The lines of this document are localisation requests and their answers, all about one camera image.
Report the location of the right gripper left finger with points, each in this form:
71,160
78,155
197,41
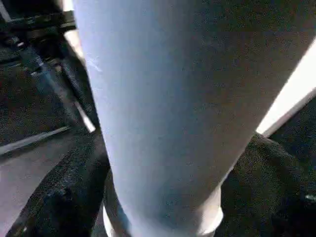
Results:
61,187

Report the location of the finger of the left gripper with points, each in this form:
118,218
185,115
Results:
54,91
79,86

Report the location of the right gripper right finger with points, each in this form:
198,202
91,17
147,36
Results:
271,192

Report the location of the white plastic table leg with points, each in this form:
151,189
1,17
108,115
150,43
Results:
172,98

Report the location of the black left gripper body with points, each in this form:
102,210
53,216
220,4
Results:
32,27

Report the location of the white plastic table top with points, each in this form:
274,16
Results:
288,98

